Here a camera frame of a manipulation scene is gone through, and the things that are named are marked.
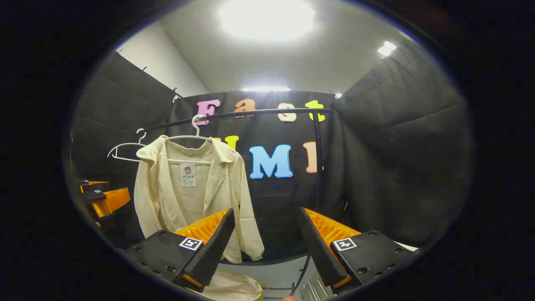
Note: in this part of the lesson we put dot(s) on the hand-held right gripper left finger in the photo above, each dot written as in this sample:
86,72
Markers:
209,255

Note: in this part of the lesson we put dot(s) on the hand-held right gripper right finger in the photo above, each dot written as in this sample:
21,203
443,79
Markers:
322,255

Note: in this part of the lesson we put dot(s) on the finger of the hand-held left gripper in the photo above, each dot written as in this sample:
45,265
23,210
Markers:
90,184
113,200

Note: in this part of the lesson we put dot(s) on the white laundry hamper yellow rim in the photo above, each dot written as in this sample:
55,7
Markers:
232,288

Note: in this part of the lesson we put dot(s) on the cream button-up shirt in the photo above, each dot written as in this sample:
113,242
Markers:
196,196

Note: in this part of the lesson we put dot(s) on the white plastic clothes hanger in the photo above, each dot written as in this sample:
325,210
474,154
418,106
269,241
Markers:
125,144
196,130

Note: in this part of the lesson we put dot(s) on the black metal clothes rack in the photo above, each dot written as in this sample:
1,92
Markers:
318,159

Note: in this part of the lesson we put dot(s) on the black backdrop cloth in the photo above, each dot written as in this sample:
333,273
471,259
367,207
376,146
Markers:
376,167

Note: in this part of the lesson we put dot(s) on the long ceiling light strip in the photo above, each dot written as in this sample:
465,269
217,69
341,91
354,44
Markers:
266,89

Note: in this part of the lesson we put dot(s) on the small ceiling light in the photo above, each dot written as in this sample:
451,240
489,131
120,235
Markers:
386,48

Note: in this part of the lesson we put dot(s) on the large ceiling light panel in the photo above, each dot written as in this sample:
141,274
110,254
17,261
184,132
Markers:
267,19

